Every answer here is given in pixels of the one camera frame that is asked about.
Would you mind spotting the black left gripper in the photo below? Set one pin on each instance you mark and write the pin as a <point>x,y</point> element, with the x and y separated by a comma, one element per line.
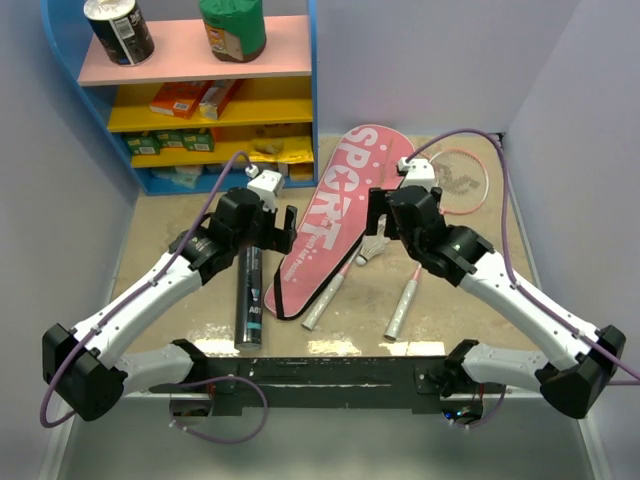
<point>278,239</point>

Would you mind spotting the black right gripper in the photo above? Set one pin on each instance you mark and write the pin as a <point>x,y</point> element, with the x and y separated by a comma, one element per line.
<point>379,204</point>

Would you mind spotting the white feather shuttlecock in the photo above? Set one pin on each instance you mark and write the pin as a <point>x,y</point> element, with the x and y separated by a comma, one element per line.
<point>371,247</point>
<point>382,228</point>

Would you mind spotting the black shuttlecock tube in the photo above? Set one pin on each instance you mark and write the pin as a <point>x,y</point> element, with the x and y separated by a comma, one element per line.
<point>248,319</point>

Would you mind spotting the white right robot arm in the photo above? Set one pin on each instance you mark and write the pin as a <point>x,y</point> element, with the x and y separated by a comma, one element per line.
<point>574,360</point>

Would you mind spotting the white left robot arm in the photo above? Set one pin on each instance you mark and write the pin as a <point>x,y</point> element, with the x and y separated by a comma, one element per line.
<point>86,365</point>

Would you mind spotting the pink racket cover bag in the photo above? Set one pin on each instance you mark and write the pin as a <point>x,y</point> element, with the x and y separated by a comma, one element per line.
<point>334,222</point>

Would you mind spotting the yellow box bottom shelf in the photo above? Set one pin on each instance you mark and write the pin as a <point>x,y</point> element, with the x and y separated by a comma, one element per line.
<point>302,172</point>

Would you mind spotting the pink racket under bag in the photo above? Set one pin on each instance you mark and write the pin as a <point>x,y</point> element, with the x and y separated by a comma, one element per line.
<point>327,295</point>

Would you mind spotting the yellow snack bag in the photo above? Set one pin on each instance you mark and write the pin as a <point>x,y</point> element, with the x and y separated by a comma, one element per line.
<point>285,150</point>

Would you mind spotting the pink racket on table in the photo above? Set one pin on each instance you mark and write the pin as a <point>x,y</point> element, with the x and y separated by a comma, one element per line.
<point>464,179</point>

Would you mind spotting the pale packet bottom shelf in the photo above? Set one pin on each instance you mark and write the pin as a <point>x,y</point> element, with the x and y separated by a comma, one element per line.
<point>186,176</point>

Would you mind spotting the green box right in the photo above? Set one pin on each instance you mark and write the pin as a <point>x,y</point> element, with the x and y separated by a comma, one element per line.
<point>198,139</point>

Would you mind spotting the green box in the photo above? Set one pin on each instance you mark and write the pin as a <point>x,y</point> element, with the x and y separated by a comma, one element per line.
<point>169,139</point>
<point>198,139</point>
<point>142,143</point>

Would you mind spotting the red white snack box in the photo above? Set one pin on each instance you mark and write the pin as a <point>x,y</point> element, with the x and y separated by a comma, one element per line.
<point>217,97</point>

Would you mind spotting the green box middle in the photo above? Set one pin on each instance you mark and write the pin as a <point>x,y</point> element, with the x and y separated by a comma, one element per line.
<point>169,139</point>

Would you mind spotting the blue shelf unit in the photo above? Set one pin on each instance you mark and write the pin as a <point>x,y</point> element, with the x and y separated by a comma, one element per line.
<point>278,87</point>

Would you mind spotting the orange snack box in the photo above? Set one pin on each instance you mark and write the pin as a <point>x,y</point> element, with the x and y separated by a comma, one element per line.
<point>178,99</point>

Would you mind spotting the green box left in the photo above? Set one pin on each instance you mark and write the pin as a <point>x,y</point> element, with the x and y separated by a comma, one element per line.
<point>142,143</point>

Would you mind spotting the green brown canister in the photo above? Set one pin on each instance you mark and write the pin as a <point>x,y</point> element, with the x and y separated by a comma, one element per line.
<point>235,29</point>

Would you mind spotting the black white canister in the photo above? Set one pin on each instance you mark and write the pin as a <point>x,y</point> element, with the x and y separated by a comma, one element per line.
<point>121,30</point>

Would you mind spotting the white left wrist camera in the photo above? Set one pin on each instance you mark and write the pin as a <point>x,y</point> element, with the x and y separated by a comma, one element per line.
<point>267,184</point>

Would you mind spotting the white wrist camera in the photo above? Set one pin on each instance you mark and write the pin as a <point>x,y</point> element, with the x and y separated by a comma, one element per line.
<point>267,184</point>
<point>416,172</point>

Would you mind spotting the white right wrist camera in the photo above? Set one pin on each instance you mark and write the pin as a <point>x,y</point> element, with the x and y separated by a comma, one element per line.
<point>416,172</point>

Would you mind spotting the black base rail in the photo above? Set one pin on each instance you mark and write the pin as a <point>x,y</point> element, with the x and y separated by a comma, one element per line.
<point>419,384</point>

